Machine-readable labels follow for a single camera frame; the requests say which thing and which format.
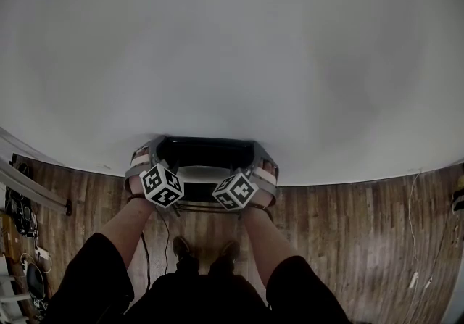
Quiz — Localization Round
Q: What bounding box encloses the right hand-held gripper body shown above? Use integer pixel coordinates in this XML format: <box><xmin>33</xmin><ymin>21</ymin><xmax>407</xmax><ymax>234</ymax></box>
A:
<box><xmin>211</xmin><ymin>157</ymin><xmax>280</xmax><ymax>212</ymax></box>

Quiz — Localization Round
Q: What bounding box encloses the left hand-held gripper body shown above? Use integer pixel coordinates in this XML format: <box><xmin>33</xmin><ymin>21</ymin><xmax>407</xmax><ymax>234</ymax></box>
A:
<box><xmin>124</xmin><ymin>139</ymin><xmax>186</xmax><ymax>209</ymax></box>

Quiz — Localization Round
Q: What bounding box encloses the black folding chair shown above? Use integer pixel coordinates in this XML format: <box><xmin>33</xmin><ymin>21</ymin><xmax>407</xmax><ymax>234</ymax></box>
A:
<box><xmin>155</xmin><ymin>136</ymin><xmax>259</xmax><ymax>217</ymax></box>

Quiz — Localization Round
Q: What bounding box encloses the person's right forearm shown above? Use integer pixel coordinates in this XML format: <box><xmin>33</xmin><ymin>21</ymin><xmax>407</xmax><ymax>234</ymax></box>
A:
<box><xmin>241</xmin><ymin>206</ymin><xmax>302</xmax><ymax>280</ymax></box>

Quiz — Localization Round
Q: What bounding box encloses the person's left forearm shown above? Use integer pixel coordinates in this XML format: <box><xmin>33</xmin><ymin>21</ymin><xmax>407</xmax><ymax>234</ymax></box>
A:
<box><xmin>99</xmin><ymin>196</ymin><xmax>157</xmax><ymax>269</ymax></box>

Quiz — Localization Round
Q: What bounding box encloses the person's right hand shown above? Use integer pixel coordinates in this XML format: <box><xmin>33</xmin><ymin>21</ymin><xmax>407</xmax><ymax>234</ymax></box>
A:
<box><xmin>252</xmin><ymin>158</ymin><xmax>278</xmax><ymax>204</ymax></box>

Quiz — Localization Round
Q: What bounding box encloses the person's left hand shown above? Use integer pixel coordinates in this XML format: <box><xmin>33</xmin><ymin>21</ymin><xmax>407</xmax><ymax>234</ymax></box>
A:
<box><xmin>128</xmin><ymin>146</ymin><xmax>152</xmax><ymax>196</ymax></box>

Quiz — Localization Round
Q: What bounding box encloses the person's right shoe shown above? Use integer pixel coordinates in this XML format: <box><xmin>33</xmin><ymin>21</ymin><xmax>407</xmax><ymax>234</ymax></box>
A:
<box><xmin>220</xmin><ymin>239</ymin><xmax>241</xmax><ymax>262</ymax></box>

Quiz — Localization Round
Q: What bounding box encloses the person's shoe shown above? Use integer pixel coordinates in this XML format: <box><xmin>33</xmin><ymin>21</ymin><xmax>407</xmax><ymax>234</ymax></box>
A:
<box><xmin>220</xmin><ymin>239</ymin><xmax>241</xmax><ymax>262</ymax></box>
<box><xmin>171</xmin><ymin>235</ymin><xmax>194</xmax><ymax>262</ymax></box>

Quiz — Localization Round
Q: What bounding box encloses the person's left shoe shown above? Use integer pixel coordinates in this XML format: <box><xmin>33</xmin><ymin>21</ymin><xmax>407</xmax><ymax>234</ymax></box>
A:
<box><xmin>171</xmin><ymin>235</ymin><xmax>194</xmax><ymax>262</ymax></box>

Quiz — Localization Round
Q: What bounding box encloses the person's black clothing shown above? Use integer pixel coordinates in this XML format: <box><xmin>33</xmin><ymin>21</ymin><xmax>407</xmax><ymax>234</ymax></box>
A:
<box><xmin>43</xmin><ymin>231</ymin><xmax>351</xmax><ymax>324</ymax></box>

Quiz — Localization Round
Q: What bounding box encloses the white power adapter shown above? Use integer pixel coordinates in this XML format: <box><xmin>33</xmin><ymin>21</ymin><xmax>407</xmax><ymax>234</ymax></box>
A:
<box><xmin>34</xmin><ymin>245</ymin><xmax>52</xmax><ymax>262</ymax></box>

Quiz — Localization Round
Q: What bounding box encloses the black round object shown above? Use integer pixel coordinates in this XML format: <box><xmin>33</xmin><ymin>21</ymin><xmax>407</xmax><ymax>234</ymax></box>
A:
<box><xmin>25</xmin><ymin>262</ymin><xmax>46</xmax><ymax>300</ymax></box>

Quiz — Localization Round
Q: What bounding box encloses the black metal stand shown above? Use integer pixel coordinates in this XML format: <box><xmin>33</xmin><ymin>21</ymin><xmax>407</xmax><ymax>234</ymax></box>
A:
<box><xmin>450</xmin><ymin>174</ymin><xmax>464</xmax><ymax>214</ymax></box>

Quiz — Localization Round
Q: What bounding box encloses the black plugged wall cable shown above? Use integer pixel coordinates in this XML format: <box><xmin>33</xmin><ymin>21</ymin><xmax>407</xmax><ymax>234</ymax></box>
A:
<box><xmin>155</xmin><ymin>205</ymin><xmax>172</xmax><ymax>277</ymax></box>

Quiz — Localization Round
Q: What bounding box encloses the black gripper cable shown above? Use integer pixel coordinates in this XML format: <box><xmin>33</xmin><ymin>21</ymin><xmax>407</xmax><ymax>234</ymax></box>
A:
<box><xmin>140</xmin><ymin>230</ymin><xmax>152</xmax><ymax>291</ymax></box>

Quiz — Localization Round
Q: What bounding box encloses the grey metal frame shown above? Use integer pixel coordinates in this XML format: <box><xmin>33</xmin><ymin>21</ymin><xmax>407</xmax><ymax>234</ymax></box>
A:
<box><xmin>0</xmin><ymin>125</ymin><xmax>73</xmax><ymax>217</ymax></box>

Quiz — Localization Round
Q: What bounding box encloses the black cable tangle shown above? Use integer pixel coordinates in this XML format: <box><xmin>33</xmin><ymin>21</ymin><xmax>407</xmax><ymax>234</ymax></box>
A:
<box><xmin>5</xmin><ymin>186</ymin><xmax>39</xmax><ymax>240</ymax></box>

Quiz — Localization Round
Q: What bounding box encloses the white floor cable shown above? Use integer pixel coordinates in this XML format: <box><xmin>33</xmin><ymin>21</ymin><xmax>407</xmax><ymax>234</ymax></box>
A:
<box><xmin>407</xmin><ymin>169</ymin><xmax>425</xmax><ymax>280</ymax></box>

